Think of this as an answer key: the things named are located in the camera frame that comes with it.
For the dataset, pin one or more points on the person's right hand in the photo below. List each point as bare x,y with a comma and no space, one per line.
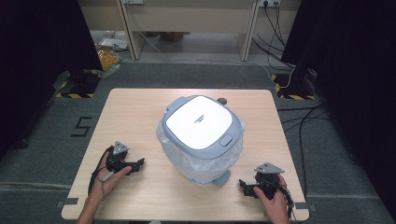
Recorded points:
275,208

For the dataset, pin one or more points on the clear plastic packaging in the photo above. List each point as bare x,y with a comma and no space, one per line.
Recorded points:
113,39

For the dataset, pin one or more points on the white wall socket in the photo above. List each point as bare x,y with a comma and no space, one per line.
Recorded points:
270,2

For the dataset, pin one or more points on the white power strip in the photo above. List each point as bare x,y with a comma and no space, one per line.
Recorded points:
133,1

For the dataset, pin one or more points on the stand base with hazard tape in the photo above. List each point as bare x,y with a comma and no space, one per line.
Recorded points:
77,85
292,88

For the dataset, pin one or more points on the beige desk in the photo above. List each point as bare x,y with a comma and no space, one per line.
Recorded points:
186,15

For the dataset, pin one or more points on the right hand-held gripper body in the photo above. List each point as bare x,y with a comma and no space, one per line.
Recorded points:
267,179

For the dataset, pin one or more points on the black curtain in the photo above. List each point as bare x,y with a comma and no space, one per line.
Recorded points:
37,62
351,77

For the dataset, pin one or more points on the grey tape piece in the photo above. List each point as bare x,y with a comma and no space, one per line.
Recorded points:
305,206
67,202

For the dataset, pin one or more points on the small brown round object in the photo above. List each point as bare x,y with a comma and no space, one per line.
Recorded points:
222,100

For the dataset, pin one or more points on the white grey-blue pedal trash can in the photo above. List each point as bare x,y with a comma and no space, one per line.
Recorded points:
199,123

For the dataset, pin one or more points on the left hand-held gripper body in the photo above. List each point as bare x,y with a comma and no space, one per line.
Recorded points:
116,160

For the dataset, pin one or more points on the person's left hand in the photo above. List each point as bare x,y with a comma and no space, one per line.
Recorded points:
106,183

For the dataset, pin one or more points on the yellow bag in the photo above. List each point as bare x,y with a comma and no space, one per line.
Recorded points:
107,58

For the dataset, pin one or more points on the black tape numeral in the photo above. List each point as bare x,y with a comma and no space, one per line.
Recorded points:
81,127

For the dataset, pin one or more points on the clear plastic bin liner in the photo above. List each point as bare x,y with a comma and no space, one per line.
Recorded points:
186,166

